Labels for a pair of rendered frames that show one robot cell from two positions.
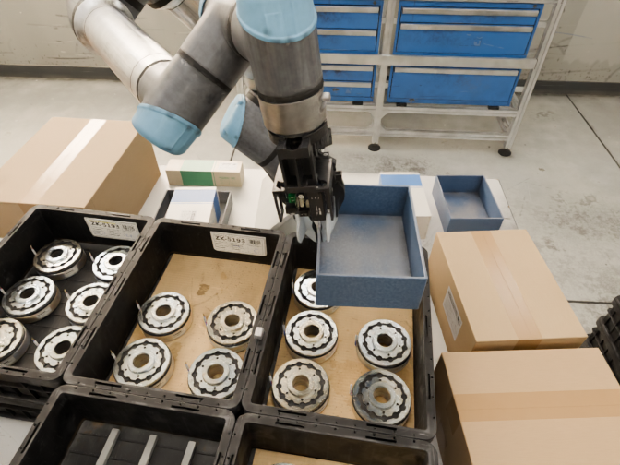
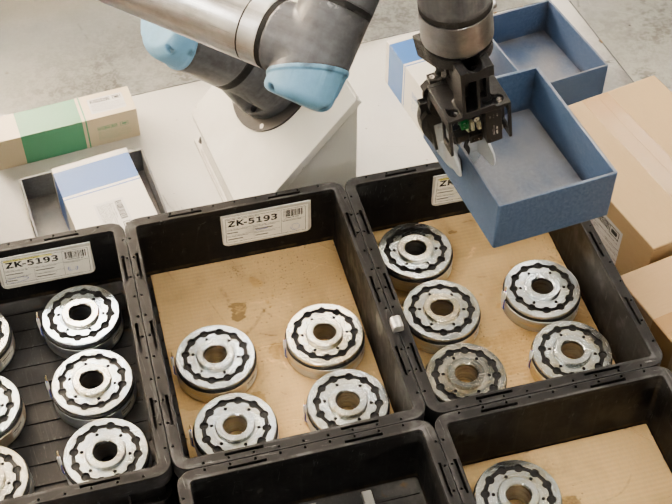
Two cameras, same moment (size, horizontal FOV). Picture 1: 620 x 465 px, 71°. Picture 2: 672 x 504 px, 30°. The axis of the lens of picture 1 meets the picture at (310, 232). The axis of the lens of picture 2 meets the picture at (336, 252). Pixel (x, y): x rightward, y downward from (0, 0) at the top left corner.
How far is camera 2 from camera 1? 0.86 m
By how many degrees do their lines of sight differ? 17
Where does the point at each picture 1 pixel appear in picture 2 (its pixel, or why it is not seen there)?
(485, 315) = (650, 211)
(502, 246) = (633, 111)
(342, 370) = (502, 345)
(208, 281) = (237, 298)
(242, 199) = (157, 157)
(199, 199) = (112, 178)
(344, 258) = (493, 184)
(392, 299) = (580, 210)
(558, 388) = not seen: outside the picture
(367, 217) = not seen: hidden behind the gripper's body
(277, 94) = (461, 20)
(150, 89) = (293, 44)
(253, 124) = not seen: hidden behind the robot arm
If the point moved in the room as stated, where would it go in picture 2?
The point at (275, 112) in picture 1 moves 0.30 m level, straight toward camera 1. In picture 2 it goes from (456, 37) to (646, 234)
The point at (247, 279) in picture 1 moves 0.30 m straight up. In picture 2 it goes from (295, 274) to (289, 111)
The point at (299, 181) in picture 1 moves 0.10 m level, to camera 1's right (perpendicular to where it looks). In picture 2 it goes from (480, 102) to (564, 77)
